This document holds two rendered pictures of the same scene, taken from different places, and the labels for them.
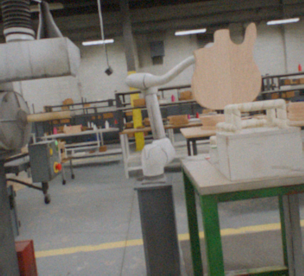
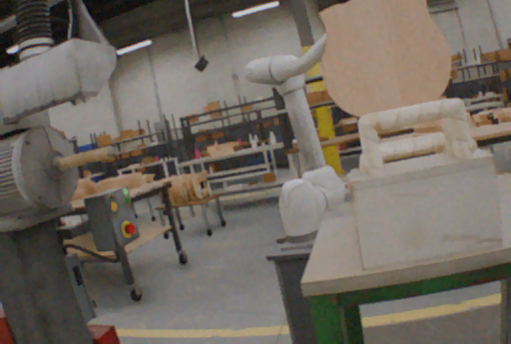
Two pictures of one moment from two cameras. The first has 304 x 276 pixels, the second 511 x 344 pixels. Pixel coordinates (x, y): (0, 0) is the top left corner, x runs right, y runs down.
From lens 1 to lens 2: 0.37 m
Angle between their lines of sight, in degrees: 16
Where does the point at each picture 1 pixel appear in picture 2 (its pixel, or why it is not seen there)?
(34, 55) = (41, 75)
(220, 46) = (365, 0)
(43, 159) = (104, 218)
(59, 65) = (68, 83)
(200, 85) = (338, 75)
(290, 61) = not seen: outside the picture
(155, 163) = (301, 214)
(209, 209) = (322, 320)
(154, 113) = (300, 124)
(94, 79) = not seen: hidden behind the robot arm
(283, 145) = (463, 194)
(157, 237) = (309, 330)
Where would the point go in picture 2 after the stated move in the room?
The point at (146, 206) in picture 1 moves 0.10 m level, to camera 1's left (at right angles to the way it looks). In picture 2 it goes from (289, 284) to (266, 286)
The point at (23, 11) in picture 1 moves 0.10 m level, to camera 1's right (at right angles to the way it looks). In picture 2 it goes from (35, 16) to (61, 2)
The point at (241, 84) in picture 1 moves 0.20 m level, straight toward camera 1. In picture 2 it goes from (415, 66) to (395, 64)
